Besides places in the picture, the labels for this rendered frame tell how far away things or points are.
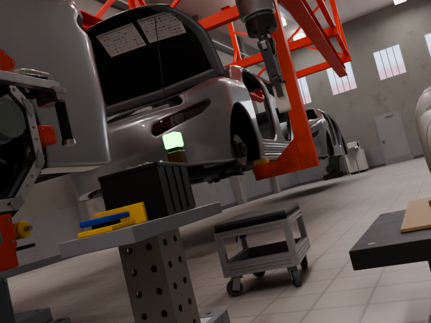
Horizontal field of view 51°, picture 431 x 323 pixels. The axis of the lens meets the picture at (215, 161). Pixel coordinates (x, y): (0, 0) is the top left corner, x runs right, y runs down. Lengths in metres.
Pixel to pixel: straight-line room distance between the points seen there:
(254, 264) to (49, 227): 6.61
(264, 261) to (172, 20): 3.17
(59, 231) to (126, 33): 4.61
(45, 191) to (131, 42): 4.27
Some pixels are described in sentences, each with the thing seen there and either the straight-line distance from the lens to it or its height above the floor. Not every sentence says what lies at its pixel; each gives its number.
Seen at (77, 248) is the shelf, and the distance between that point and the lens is 0.89.
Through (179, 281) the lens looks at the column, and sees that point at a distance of 1.00.
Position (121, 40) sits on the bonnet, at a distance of 4.95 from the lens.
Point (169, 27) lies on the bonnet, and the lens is 4.76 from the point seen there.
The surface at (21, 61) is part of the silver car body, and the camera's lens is 2.03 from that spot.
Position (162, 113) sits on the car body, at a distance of 3.94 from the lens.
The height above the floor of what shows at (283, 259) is 0.13.
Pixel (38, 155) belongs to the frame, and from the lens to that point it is 1.77.
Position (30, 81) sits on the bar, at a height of 0.96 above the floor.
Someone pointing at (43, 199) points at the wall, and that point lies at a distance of 8.44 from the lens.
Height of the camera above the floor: 0.47
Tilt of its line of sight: 4 degrees up
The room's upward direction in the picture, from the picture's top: 14 degrees counter-clockwise
